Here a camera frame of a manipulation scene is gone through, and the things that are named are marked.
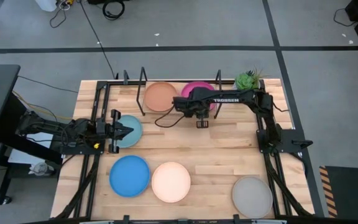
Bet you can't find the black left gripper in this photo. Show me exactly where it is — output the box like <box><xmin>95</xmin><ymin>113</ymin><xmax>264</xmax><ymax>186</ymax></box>
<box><xmin>96</xmin><ymin>109</ymin><xmax>134</xmax><ymax>154</ymax></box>

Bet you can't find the light teal plate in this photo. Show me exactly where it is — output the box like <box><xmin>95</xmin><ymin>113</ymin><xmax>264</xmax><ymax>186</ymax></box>
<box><xmin>116</xmin><ymin>114</ymin><xmax>144</xmax><ymax>149</ymax></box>

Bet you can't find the magenta plate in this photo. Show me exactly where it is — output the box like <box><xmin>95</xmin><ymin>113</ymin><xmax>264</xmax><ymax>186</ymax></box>
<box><xmin>181</xmin><ymin>81</ymin><xmax>218</xmax><ymax>112</ymax></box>

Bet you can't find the orange plate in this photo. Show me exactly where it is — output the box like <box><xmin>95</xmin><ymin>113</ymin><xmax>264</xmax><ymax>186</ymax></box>
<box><xmin>144</xmin><ymin>81</ymin><xmax>178</xmax><ymax>113</ymax></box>

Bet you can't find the blue plate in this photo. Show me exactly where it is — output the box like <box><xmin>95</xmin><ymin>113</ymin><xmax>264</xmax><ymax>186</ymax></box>
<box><xmin>109</xmin><ymin>154</ymin><xmax>151</xmax><ymax>198</ymax></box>

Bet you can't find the cream plate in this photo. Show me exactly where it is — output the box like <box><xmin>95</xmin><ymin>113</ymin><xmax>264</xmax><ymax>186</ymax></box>
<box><xmin>151</xmin><ymin>161</ymin><xmax>191</xmax><ymax>203</ymax></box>

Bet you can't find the greyish green plate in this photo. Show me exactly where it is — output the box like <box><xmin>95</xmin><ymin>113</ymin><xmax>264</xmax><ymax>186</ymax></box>
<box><xmin>231</xmin><ymin>175</ymin><xmax>273</xmax><ymax>219</ymax></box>

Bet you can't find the green succulent plant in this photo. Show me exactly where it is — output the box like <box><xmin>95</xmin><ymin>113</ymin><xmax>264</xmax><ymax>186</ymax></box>
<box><xmin>234</xmin><ymin>67</ymin><xmax>270</xmax><ymax>91</ymax></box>

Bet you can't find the white paper sheet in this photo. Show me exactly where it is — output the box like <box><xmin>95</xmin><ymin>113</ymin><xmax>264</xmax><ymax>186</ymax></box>
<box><xmin>7</xmin><ymin>132</ymin><xmax>54</xmax><ymax>165</ymax></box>

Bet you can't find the white container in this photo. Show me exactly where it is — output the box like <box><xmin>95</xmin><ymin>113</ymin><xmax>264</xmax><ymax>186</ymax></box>
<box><xmin>35</xmin><ymin>0</ymin><xmax>58</xmax><ymax>12</ymax></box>

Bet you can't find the black mat with hazard stripes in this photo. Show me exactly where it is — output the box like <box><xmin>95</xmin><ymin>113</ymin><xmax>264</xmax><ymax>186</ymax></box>
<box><xmin>318</xmin><ymin>166</ymin><xmax>358</xmax><ymax>218</ymax></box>

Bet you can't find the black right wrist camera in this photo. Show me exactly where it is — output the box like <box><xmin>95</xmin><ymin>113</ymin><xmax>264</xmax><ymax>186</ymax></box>
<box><xmin>172</xmin><ymin>95</ymin><xmax>196</xmax><ymax>113</ymax></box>

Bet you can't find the black wire dish rack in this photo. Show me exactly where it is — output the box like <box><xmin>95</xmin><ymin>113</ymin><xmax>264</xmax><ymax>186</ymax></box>
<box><xmin>136</xmin><ymin>66</ymin><xmax>224</xmax><ymax>120</ymax></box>

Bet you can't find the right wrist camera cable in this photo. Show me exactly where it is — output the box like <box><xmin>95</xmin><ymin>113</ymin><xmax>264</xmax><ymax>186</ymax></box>
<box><xmin>154</xmin><ymin>105</ymin><xmax>186</xmax><ymax>129</ymax></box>

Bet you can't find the black metal rig frame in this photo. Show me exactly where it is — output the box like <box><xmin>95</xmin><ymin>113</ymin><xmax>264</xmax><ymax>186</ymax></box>
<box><xmin>54</xmin><ymin>70</ymin><xmax>315</xmax><ymax>224</ymax></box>

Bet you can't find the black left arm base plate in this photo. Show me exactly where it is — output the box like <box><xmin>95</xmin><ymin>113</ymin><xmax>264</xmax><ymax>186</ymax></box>
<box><xmin>50</xmin><ymin>136</ymin><xmax>105</xmax><ymax>156</ymax></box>

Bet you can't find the yellow cable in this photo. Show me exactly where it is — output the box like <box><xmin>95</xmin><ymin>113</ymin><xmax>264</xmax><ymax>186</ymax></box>
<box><xmin>12</xmin><ymin>90</ymin><xmax>74</xmax><ymax>121</ymax></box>

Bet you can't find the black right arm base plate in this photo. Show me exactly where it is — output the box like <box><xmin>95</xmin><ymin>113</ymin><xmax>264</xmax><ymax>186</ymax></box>
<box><xmin>256</xmin><ymin>129</ymin><xmax>313</xmax><ymax>156</ymax></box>

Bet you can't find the long black cable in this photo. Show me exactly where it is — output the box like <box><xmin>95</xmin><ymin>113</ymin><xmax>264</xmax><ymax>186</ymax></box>
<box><xmin>80</xmin><ymin>0</ymin><xmax>119</xmax><ymax>80</ymax></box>

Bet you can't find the coiled black cable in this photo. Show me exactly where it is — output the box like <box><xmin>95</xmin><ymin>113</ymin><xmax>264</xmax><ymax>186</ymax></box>
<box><xmin>101</xmin><ymin>0</ymin><xmax>126</xmax><ymax>21</ymax></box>

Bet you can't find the thin looped black cable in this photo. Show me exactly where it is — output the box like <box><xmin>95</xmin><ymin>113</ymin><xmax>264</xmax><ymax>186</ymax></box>
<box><xmin>48</xmin><ymin>1</ymin><xmax>71</xmax><ymax>29</ymax></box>

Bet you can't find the black equipment cable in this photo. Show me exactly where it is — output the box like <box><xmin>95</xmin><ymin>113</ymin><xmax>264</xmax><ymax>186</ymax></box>
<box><xmin>333</xmin><ymin>7</ymin><xmax>352</xmax><ymax>27</ymax></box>

